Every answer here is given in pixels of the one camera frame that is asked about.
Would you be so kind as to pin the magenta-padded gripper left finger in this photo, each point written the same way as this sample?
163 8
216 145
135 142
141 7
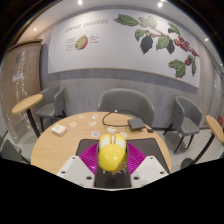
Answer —
75 170

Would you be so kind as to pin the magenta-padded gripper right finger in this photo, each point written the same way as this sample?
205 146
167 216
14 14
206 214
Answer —
150 170

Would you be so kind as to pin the yellow computer mouse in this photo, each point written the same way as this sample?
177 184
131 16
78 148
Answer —
112 155

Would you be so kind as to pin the small blue printed sticker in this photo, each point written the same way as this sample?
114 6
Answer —
95 134

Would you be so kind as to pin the small white box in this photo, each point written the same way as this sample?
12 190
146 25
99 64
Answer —
58 129

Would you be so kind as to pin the small black hub box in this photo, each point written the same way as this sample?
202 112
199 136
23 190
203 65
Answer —
136 123

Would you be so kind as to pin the grey upholstered chair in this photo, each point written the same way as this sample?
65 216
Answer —
126 101
55 100
188 116
10 151

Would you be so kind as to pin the recessed ceiling lights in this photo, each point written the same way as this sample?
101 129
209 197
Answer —
80 2

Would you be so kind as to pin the brown wall board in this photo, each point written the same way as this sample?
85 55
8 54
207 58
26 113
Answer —
20 73

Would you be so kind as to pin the white plant wall mural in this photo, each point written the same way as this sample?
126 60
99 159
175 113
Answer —
110 50

